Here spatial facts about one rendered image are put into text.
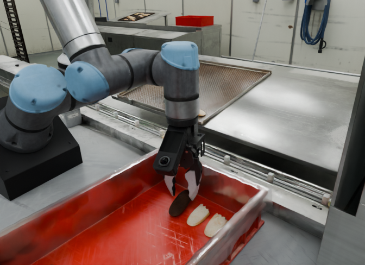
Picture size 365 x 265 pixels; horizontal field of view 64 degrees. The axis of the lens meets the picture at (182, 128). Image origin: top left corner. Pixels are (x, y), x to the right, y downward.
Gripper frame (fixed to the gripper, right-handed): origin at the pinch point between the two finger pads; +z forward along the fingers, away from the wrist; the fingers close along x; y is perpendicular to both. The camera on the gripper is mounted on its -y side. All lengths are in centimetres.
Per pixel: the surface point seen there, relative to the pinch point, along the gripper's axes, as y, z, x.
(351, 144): -10.6, -24.1, -30.8
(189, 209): 0.4, 4.0, -1.9
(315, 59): 405, 41, -36
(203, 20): 385, -13, 127
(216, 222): -2.8, 3.1, -9.6
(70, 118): 31, 0, 62
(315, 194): 13.5, 1.5, -30.0
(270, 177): 15.2, 0.1, -18.8
